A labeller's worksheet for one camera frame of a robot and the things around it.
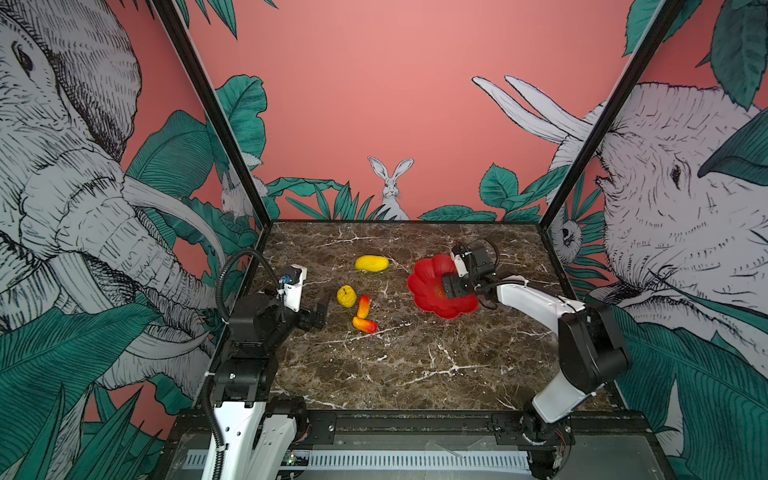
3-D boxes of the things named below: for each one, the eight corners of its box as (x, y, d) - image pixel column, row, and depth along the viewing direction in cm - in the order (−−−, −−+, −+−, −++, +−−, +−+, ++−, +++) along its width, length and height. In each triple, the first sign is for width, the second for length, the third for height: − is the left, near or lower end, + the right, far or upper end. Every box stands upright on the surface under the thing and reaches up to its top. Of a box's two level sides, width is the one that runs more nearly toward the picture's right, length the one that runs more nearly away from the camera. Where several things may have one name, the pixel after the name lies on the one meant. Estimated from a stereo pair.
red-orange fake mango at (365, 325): (351, 327, 94) (350, 324, 92) (355, 319, 96) (354, 315, 93) (376, 335, 92) (375, 331, 90) (379, 326, 94) (379, 322, 92)
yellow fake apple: (339, 310, 98) (336, 300, 93) (341, 295, 101) (338, 285, 96) (355, 310, 98) (353, 300, 93) (356, 295, 101) (355, 285, 96)
